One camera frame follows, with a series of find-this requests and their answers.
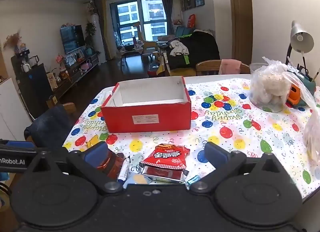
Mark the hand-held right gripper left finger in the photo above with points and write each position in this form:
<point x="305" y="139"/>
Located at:
<point x="96" y="153"/>

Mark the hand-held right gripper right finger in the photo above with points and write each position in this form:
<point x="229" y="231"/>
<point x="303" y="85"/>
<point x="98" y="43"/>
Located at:
<point x="216" y="153"/>

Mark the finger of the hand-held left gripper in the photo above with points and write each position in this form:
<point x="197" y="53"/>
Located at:
<point x="18" y="144"/>

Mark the orange-brown foil packet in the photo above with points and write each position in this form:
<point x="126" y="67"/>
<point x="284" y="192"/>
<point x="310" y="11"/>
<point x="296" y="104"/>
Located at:
<point x="114" y="165"/>

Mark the blue candy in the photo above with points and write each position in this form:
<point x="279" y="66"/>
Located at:
<point x="192" y="180"/>

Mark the red cardboard box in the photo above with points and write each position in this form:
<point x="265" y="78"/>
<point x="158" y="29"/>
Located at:
<point x="117" y="119"/>

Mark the red snack packet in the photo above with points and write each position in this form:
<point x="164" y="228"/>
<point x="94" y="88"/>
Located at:
<point x="167" y="156"/>

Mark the light blue snack packet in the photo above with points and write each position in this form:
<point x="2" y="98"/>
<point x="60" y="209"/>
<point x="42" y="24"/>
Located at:
<point x="137" y="179"/>

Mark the silver foil snack bar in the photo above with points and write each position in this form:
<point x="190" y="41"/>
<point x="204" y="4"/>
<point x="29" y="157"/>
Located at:
<point x="162" y="174"/>

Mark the balloon print tablecloth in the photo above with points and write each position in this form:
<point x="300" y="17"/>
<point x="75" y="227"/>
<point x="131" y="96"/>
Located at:
<point x="225" y="131"/>

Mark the blue jeans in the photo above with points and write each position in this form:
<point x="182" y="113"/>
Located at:
<point x="47" y="126"/>

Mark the white cabinet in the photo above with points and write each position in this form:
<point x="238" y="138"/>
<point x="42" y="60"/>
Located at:
<point x="8" y="111"/>

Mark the small brown cardboard box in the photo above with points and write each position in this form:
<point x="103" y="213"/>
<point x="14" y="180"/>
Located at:
<point x="52" y="100"/>

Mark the black cabinet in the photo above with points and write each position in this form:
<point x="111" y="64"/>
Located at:
<point x="32" y="84"/>

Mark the paper bag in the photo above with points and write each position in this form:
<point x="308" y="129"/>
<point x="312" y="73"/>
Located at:
<point x="51" y="79"/>

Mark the plastic bag in round tub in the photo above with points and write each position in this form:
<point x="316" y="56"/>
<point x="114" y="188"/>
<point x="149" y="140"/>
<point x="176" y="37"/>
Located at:
<point x="267" y="89"/>

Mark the dark TV cabinet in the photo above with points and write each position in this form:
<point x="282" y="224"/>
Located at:
<point x="75" y="70"/>

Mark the pink cloth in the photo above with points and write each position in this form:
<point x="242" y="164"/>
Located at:
<point x="228" y="66"/>

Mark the wooden bench with yellow cushion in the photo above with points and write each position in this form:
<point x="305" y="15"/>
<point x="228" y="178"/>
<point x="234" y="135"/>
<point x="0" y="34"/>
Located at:
<point x="180" y="72"/>

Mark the pink flower bouquet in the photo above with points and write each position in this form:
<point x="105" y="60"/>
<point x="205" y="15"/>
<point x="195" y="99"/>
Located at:
<point x="59" y="59"/>

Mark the orange toy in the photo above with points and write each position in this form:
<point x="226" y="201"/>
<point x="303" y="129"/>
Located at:
<point x="293" y="94"/>

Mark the clear plastic bag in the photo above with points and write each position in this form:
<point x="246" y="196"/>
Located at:
<point x="312" y="134"/>

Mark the red and blue toy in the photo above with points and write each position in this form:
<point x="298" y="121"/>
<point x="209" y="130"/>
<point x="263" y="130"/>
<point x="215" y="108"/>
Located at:
<point x="153" y="69"/>

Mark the dried flowers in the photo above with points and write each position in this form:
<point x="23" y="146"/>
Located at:
<point x="12" y="39"/>

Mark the black coat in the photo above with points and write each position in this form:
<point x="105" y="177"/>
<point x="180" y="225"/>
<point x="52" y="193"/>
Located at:
<point x="200" y="46"/>

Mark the white garment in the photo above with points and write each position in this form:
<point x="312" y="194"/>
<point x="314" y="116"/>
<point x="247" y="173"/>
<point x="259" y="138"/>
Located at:
<point x="178" y="46"/>

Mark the teal pen holder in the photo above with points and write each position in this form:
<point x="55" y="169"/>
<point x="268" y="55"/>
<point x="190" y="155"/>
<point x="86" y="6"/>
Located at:
<point x="307" y="84"/>

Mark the white standing air conditioner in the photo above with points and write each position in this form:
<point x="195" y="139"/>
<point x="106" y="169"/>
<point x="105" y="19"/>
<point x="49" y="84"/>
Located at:
<point x="97" y="36"/>

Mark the television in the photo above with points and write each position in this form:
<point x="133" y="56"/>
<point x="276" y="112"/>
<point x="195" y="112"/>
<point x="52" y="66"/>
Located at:
<point x="72" y="38"/>

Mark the tall green plant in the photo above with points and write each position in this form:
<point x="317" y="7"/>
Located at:
<point x="90" y="29"/>

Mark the yellow-brown curtain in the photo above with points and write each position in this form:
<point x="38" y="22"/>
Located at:
<point x="103" y="29"/>

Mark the wooden door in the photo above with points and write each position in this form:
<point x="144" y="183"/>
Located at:
<point x="241" y="21"/>

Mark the orange bag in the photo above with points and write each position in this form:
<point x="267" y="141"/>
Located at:
<point x="191" y="20"/>

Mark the window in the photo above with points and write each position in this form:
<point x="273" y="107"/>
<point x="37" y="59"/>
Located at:
<point x="142" y="19"/>

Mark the grey desk lamp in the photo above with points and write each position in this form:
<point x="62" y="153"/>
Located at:
<point x="301" y="38"/>

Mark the grey curtain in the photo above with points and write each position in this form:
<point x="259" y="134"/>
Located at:
<point x="167" y="9"/>

